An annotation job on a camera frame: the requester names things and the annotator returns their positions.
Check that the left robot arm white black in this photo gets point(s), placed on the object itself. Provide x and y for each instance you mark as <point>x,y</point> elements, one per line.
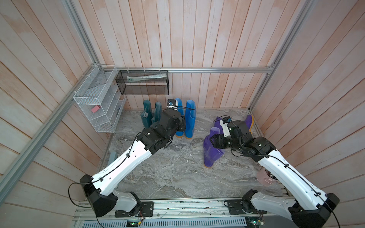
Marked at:
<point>100,189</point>

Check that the purple rain boot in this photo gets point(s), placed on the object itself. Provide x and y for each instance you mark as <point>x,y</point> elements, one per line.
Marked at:
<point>247,124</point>
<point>211,154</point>

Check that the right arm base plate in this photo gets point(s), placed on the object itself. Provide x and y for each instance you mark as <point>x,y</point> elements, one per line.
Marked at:
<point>235,207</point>

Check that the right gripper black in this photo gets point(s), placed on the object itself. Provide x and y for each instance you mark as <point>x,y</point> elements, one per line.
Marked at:
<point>218,139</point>

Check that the pink cup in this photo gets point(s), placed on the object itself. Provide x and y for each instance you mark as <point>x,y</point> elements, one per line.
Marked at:
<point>266,178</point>

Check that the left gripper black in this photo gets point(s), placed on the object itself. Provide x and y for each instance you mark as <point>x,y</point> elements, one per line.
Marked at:
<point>181,122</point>

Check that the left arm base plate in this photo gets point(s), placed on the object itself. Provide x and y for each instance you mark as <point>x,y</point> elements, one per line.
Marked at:
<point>142,209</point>

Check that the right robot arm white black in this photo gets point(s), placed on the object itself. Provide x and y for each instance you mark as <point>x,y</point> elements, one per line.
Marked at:
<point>310,207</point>

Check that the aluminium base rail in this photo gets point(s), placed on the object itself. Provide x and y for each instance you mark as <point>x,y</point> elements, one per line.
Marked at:
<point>181,213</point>

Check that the purple rain boot lying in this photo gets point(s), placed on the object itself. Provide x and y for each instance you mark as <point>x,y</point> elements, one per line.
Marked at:
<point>247,124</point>

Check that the white wire mesh shelf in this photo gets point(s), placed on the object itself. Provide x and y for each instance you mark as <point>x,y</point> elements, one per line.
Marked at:
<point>98,87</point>

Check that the horizontal aluminium bar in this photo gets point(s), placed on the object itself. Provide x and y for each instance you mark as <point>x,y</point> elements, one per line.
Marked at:
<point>188,70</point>

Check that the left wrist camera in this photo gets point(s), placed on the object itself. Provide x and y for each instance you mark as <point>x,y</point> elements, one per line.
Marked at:
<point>172,104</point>

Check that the teal rain boot with paper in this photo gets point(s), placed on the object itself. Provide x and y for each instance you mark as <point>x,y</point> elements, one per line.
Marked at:
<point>147,114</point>

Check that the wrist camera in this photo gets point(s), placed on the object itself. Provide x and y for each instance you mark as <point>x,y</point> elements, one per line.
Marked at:
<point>172,104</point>
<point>225,129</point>

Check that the black wire mesh basket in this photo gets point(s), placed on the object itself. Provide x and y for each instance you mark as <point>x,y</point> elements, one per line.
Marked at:
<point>143,82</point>

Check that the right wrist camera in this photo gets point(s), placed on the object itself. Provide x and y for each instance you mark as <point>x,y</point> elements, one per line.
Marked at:
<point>225,129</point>

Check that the pink eraser block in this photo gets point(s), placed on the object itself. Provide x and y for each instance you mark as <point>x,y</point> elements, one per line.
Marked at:
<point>95,108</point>

